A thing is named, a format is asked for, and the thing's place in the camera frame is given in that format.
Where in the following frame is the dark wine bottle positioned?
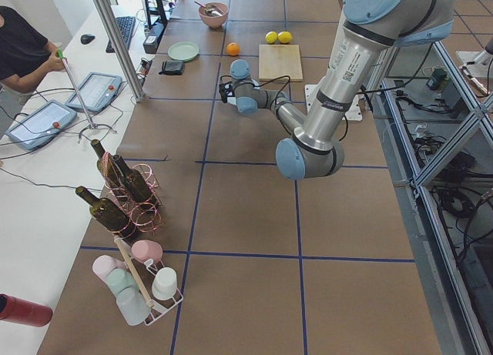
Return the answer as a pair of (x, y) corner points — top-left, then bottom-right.
(90, 139), (119, 189)
(75, 186), (136, 238)
(112, 154), (156, 204)

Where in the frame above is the dark grey folded cloth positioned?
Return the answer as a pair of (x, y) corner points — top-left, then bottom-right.
(159, 60), (185, 75)

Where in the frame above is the black desktop box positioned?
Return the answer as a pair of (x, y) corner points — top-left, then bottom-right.
(143, 22), (165, 55)

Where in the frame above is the wooden cutting board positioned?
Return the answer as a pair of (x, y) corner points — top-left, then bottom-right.
(258, 44), (304, 82)

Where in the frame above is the red bottle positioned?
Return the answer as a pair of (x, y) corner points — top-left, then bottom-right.
(1, 293), (53, 327)

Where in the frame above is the teach pendant tablet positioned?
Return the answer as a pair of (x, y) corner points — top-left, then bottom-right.
(78, 72), (122, 113)
(6, 100), (77, 150)

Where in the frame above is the pale green cup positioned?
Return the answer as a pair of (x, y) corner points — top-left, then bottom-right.
(105, 268), (138, 296)

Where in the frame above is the black keyboard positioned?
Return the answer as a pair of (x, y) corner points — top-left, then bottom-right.
(115, 16), (136, 49)

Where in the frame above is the grey cup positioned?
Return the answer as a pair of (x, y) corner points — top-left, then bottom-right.
(116, 287), (151, 326)

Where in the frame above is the person in black shirt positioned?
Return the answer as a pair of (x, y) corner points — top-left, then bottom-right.
(1, 6), (65, 93)

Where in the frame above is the orange fruit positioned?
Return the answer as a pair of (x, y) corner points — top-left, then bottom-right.
(226, 42), (241, 56)

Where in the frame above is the copper wire bottle rack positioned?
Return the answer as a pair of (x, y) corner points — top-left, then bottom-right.
(97, 152), (163, 235)

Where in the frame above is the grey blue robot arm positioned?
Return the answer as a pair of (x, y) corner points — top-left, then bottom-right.
(219, 0), (455, 180)

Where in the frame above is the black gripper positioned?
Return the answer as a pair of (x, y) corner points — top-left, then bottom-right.
(218, 82), (235, 103)

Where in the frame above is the white cup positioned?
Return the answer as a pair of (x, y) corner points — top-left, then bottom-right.
(152, 267), (177, 300)

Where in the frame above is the pink bowl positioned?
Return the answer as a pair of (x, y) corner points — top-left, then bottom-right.
(198, 2), (229, 28)

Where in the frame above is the white wire cup rack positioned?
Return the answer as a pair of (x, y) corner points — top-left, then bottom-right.
(114, 238), (183, 326)

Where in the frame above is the pink cup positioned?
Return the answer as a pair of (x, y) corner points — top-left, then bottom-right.
(131, 239), (163, 263)
(92, 255), (126, 282)

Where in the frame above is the light green plate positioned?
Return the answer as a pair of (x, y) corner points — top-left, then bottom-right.
(167, 42), (200, 62)

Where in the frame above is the aluminium frame post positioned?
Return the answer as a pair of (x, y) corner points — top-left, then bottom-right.
(93, 0), (145, 102)

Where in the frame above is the metal scoop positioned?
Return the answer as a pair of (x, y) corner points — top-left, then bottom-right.
(195, 1), (224, 16)

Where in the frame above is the green handled metal stick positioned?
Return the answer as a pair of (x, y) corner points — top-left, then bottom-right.
(56, 49), (97, 129)

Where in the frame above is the yellow lemon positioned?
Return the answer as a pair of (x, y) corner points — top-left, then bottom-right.
(265, 31), (278, 45)
(277, 31), (293, 44)

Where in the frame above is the black computer mouse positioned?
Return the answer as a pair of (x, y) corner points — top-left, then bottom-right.
(80, 34), (96, 45)

